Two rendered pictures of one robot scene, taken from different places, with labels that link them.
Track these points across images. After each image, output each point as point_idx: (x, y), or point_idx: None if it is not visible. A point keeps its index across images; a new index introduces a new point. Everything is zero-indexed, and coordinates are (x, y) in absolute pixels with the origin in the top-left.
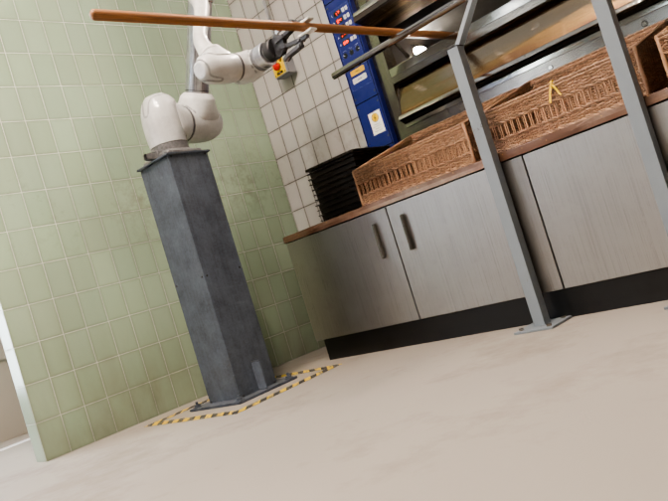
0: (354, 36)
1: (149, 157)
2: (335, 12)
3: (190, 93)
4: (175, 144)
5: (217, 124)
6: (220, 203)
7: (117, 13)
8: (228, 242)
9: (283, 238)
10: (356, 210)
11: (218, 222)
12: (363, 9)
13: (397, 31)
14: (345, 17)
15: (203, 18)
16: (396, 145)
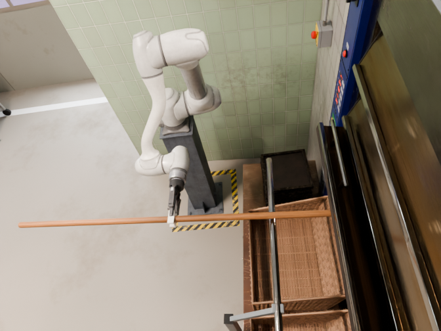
0: (338, 109)
1: (158, 126)
2: (340, 73)
3: (189, 96)
4: (170, 129)
5: (210, 110)
6: (196, 155)
7: (31, 227)
8: (198, 169)
9: (243, 165)
10: (243, 222)
11: (193, 161)
12: (319, 135)
13: (279, 218)
14: (341, 90)
15: (83, 225)
16: (303, 201)
